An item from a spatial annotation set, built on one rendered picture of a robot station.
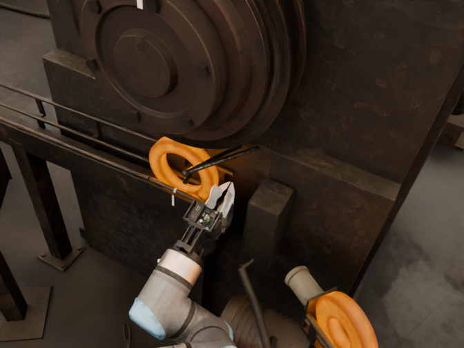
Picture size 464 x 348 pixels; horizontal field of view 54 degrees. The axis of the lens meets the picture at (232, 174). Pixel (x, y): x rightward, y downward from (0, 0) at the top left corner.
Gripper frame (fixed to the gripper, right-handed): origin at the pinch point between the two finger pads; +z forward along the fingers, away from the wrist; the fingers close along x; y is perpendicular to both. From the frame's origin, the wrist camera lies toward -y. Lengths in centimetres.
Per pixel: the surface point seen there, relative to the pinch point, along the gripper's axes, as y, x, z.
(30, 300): -63, 63, -46
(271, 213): 5.8, -12.9, -3.8
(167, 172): -3.2, 17.2, -1.8
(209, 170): 5.3, 4.6, -0.2
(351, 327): 7.7, -36.6, -18.7
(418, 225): -99, -56, 61
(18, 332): -60, 57, -56
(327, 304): 4.1, -31.3, -15.9
